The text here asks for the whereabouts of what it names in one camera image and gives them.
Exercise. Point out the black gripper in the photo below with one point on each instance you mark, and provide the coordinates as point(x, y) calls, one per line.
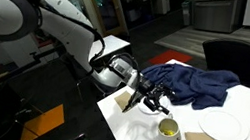
point(149, 89)

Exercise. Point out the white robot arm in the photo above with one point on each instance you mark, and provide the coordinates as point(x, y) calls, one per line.
point(70, 34)

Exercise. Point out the small white plate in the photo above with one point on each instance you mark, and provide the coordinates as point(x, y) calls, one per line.
point(145, 109)

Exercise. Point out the dark blue cloth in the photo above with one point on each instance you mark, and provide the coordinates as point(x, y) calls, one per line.
point(194, 82)

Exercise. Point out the brown cardboard piece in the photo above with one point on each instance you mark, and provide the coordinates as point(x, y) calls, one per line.
point(123, 99)

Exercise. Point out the large white plate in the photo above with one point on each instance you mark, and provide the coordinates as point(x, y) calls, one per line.
point(224, 127)

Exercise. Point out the black padded chair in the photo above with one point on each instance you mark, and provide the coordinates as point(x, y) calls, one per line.
point(234, 60)

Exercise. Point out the grey trash bin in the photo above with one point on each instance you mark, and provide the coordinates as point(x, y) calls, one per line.
point(186, 12)

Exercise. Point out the stainless steel appliance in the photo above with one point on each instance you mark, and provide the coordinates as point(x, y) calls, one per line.
point(215, 13)

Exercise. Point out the white pedestal table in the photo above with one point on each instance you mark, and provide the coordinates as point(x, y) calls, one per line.
point(110, 45)

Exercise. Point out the wooden door frame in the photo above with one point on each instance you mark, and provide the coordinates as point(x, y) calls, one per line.
point(108, 6)

